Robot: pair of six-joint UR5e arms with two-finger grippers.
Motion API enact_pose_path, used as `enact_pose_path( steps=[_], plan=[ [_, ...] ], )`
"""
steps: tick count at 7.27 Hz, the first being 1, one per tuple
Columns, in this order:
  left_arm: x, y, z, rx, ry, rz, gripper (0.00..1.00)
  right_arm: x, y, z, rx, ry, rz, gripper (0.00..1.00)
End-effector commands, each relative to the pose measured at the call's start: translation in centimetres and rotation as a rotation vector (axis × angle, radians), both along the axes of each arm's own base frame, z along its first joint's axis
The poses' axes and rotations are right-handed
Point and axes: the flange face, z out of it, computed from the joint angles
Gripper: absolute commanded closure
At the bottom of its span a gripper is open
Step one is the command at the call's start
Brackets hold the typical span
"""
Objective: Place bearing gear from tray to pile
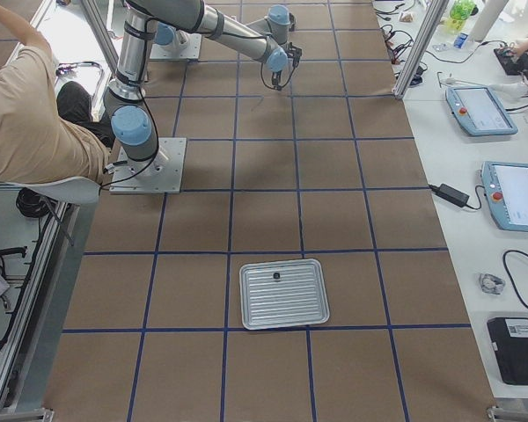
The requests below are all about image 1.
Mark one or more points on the green bottle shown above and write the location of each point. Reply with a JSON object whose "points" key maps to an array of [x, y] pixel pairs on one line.
{"points": [[459, 13]]}

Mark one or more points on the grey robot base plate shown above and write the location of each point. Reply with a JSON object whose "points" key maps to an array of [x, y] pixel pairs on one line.
{"points": [[164, 175]]}

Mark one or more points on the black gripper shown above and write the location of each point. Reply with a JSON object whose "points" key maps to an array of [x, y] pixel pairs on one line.
{"points": [[276, 74]]}

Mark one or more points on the teach pendant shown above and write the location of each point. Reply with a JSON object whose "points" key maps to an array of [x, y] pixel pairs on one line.
{"points": [[506, 190], [479, 111]]}

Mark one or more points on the far teach pendant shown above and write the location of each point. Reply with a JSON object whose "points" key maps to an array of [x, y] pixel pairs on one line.
{"points": [[479, 111]]}

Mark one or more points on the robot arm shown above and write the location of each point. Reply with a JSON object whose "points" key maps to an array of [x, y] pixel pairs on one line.
{"points": [[265, 40], [124, 99]]}

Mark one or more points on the black power adapter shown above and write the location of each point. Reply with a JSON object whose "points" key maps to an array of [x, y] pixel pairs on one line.
{"points": [[450, 194]]}

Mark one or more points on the roll of tape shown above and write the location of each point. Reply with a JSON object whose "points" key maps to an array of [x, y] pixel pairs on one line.
{"points": [[491, 284]]}

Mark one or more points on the silver ribbed metal tray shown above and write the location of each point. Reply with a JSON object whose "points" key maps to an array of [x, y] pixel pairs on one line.
{"points": [[298, 298]]}

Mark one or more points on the aluminium frame post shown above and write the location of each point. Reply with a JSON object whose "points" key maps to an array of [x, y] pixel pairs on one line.
{"points": [[428, 26]]}

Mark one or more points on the near teach pendant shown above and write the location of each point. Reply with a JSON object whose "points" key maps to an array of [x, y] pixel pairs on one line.
{"points": [[506, 190]]}

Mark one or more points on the black laptop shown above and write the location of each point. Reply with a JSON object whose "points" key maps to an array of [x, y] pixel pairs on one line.
{"points": [[509, 339]]}

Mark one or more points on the person in beige shirt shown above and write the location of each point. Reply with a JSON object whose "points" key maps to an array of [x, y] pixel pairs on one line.
{"points": [[46, 135]]}

